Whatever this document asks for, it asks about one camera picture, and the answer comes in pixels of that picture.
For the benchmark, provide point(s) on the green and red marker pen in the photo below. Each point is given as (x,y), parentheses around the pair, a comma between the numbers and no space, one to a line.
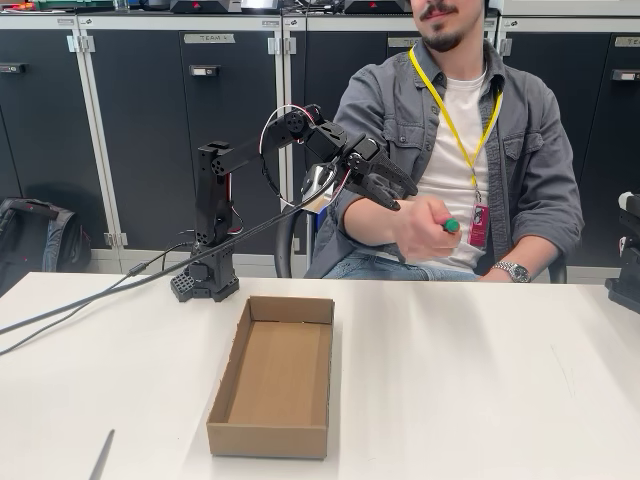
(451,225)

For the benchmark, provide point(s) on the black case with red triangle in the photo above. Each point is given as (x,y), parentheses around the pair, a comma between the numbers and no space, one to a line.
(205,6)
(375,6)

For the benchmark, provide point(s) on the white T-shirt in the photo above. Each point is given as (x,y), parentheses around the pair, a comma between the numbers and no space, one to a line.
(455,130)

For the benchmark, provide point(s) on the person's left forearm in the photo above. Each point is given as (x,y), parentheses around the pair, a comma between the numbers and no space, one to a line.
(540,235)

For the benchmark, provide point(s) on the open brown cardboard box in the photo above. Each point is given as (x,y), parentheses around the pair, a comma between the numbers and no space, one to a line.
(280,370)

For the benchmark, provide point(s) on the red ID badge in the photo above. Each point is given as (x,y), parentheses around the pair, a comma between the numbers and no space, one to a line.
(479,227)

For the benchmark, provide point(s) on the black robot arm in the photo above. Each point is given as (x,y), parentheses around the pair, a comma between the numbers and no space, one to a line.
(210,200)

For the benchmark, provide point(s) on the gray pointed flat strip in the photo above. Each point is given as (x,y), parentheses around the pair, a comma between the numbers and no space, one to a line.
(102,460)

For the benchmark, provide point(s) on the gray team label plate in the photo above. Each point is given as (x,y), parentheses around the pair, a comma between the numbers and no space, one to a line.
(209,38)
(629,41)
(400,43)

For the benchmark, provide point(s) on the blue jeans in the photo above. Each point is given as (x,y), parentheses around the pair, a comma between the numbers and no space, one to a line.
(370,267)

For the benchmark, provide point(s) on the person's right hand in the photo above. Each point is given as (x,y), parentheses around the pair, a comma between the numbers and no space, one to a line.
(427,230)

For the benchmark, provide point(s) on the gray button shirt jacket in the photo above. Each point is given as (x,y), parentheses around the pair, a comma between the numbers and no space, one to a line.
(380,100)

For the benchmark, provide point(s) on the black backpack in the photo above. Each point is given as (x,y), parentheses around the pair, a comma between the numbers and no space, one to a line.
(30,235)

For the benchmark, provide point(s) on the black idle robot arm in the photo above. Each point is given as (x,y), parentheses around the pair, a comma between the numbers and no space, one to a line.
(627,295)

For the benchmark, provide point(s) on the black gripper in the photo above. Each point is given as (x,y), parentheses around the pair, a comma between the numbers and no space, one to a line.
(369,161)

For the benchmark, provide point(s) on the green flat board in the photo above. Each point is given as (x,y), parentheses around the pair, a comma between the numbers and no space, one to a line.
(75,4)

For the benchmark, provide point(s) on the clear drinking glass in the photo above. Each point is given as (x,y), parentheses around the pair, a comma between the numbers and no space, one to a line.
(122,5)

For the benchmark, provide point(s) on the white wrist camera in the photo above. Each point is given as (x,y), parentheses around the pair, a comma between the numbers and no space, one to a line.
(315,185)

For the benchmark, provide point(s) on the bearded person's head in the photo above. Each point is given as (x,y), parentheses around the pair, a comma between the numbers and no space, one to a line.
(442,25)

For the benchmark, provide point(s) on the silver wristwatch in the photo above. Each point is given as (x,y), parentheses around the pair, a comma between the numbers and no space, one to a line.
(520,273)

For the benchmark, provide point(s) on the person's right forearm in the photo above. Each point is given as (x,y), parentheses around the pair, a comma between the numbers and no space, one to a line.
(375,222)

